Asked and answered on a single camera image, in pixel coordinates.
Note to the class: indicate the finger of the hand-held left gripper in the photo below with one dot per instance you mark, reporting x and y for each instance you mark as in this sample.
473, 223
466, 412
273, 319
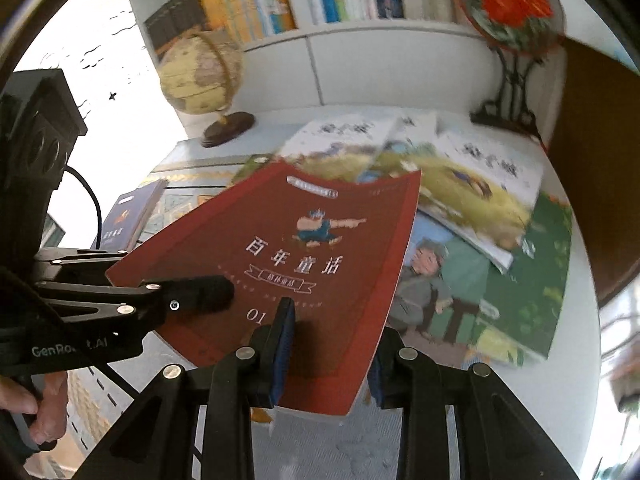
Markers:
80, 258
205, 293

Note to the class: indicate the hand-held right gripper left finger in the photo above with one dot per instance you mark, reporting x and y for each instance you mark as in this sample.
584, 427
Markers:
282, 360

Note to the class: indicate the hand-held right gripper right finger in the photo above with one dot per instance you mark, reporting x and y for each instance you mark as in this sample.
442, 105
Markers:
377, 380

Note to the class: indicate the dark blue book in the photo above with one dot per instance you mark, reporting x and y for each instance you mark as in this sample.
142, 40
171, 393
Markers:
125, 215

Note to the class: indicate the dark red book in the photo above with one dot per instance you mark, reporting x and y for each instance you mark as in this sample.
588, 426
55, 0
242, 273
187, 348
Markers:
310, 270

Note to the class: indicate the blue book with two men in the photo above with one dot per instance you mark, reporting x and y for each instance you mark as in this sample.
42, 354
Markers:
440, 280

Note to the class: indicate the green leafy cover book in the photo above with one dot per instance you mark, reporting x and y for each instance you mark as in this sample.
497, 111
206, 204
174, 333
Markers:
530, 300

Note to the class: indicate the row of orange black shelf books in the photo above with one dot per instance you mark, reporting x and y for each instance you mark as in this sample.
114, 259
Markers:
225, 5

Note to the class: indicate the person's left hand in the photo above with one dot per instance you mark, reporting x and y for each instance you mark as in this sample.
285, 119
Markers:
52, 405

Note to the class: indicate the patterned blue orange mat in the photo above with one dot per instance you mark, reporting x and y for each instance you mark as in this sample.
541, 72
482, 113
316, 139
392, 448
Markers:
325, 450

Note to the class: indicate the beige desk globe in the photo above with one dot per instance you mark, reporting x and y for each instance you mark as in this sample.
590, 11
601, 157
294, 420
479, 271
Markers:
195, 75

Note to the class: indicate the brown wooden cabinet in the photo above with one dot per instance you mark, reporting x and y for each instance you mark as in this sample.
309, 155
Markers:
590, 160

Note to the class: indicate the round embroidered screen ornament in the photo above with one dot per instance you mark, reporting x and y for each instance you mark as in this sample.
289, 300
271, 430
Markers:
510, 5

